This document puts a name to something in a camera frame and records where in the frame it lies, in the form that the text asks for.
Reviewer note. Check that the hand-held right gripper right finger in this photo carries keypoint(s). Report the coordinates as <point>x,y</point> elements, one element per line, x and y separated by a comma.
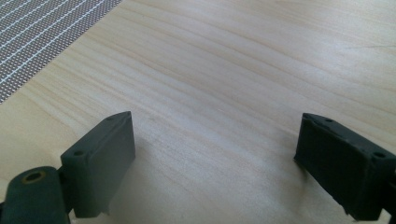
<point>339,168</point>

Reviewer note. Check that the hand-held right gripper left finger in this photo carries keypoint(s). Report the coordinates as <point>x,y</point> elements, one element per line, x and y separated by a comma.
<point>99,168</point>

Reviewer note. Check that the grey striped placemat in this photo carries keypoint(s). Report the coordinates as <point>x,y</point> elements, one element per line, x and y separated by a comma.
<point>31,31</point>

